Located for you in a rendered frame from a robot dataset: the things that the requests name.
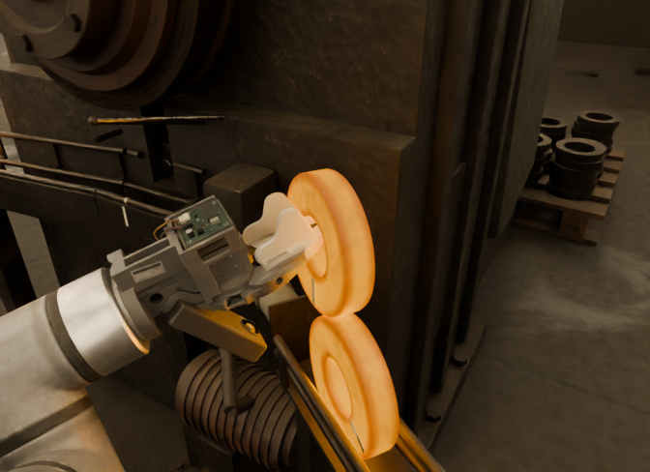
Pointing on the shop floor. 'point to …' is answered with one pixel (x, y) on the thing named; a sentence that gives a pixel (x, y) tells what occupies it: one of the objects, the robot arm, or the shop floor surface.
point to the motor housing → (194, 395)
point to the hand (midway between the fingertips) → (325, 228)
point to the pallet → (573, 175)
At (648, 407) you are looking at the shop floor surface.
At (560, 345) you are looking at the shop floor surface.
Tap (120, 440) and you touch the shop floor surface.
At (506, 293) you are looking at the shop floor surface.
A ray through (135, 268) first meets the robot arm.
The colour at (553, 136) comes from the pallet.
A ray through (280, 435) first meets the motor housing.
